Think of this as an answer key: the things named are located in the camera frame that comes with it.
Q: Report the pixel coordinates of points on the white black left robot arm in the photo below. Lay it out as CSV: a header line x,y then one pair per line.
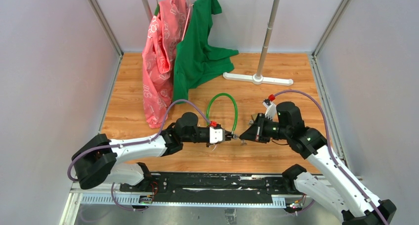
x,y
103,160

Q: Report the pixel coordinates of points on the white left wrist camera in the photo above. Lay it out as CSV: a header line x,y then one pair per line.
x,y
215,135

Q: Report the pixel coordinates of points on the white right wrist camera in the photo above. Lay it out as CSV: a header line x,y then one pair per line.
x,y
271,111

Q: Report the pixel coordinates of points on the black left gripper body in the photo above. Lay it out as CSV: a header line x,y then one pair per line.
x,y
208,145

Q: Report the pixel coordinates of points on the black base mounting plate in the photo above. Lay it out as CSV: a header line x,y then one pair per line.
x,y
215,188

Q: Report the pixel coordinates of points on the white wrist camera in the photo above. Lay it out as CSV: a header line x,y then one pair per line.
x,y
215,135
271,111

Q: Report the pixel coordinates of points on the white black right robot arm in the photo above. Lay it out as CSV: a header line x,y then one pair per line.
x,y
347,198

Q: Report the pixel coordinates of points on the aluminium frame rail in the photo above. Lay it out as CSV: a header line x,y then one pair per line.
x,y
107,205

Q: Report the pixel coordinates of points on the pink patterned garment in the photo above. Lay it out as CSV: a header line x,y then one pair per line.
x,y
164,33

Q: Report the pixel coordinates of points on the brass padlock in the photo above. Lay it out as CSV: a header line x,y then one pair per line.
x,y
253,119

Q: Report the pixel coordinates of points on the green t-shirt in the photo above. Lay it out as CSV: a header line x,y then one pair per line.
x,y
197,62

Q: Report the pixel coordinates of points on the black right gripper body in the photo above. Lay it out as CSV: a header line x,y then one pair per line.
x,y
267,128

